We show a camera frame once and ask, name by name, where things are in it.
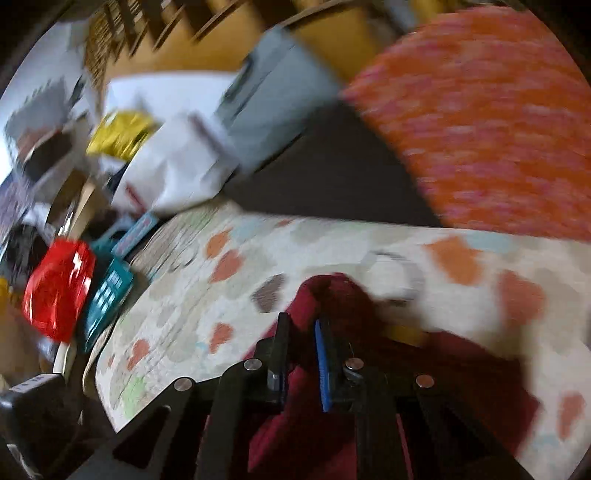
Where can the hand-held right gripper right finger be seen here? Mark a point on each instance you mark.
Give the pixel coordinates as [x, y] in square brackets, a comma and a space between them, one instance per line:
[323, 369]

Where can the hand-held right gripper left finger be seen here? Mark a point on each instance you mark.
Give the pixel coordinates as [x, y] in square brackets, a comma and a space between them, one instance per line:
[279, 350]

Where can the maroon fleece garment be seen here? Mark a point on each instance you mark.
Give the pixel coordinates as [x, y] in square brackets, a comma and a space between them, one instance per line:
[461, 378]

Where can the patterned quilted bed cover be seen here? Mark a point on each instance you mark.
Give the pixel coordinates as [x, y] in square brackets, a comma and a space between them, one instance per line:
[323, 249]

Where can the red plastic container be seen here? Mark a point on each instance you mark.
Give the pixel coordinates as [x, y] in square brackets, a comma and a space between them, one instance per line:
[57, 286]

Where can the teal plastic basket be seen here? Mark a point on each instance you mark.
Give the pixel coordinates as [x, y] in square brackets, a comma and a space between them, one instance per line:
[108, 286]

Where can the pink and blue box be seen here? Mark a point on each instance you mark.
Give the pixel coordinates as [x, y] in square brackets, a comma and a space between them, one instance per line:
[136, 233]

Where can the white plastic bag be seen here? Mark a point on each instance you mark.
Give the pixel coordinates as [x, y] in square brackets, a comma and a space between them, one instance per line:
[175, 170]

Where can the grey box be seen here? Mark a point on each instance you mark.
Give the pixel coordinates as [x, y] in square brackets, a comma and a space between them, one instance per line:
[277, 101]

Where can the yellow packet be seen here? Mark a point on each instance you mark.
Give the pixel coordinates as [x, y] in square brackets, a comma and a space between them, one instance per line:
[120, 136]

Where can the orange floral sheet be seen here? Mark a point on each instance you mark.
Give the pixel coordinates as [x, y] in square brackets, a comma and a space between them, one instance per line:
[485, 115]

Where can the wooden furniture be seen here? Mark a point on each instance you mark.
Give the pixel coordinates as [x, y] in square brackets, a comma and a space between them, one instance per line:
[194, 50]

